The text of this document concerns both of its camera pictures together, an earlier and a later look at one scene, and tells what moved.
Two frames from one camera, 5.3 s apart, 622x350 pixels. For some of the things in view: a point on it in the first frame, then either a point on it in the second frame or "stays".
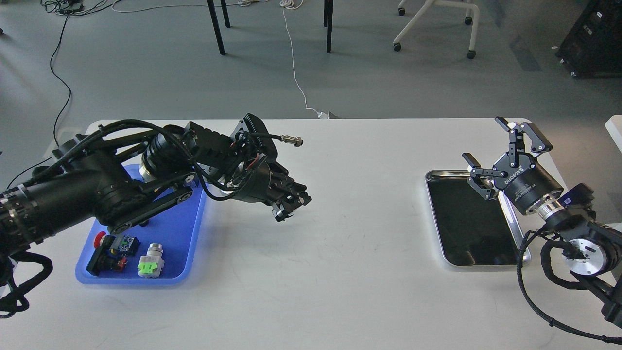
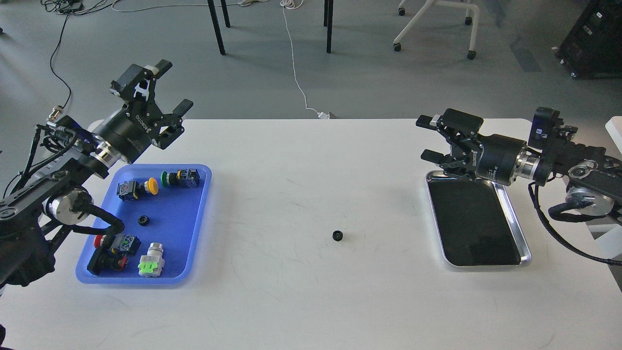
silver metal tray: (474, 231) stays
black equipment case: (593, 47) stays
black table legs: (328, 14) stays
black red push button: (103, 262) stays
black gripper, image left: (267, 182) to (132, 130)
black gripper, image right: (525, 185) to (492, 157)
